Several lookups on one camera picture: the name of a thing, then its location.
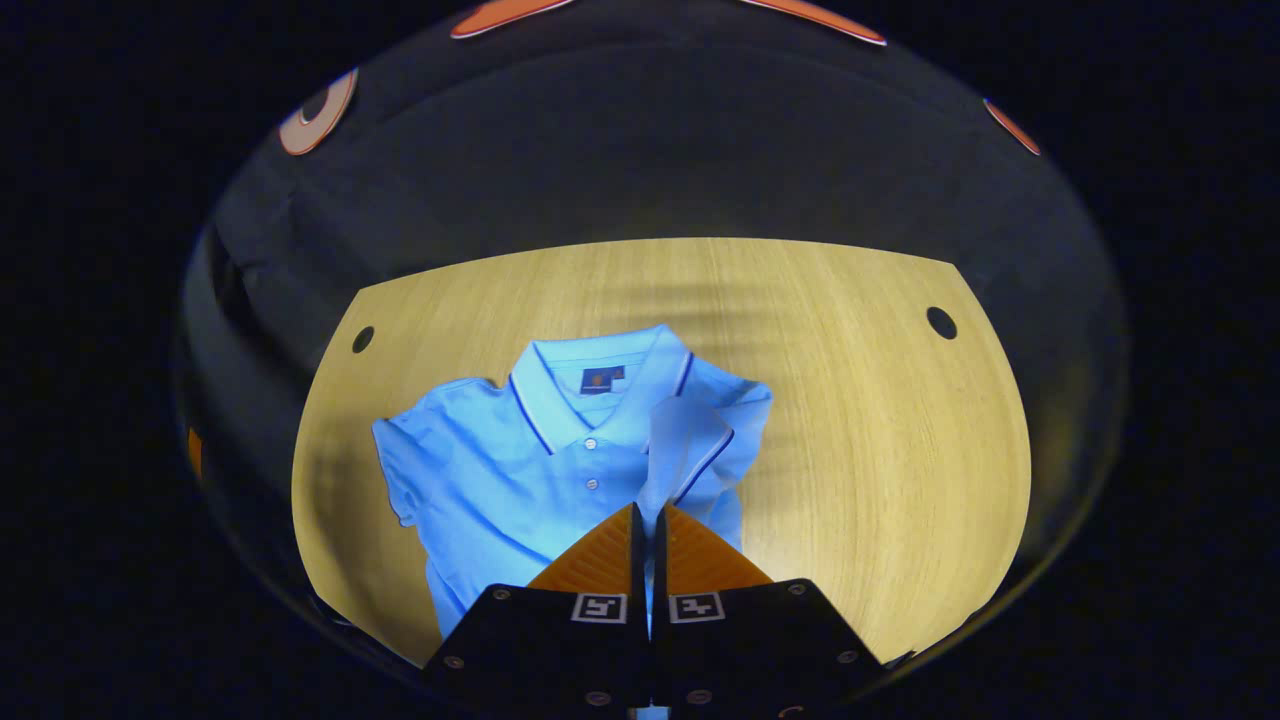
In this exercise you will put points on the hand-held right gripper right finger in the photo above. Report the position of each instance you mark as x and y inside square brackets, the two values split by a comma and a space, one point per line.
[750, 640]

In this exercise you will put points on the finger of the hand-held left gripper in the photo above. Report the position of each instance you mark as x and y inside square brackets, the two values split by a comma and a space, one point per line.
[195, 453]

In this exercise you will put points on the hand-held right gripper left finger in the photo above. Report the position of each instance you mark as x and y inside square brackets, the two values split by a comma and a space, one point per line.
[560, 640]

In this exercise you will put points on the light blue polo T-shirt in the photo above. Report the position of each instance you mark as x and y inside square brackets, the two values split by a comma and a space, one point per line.
[500, 470]

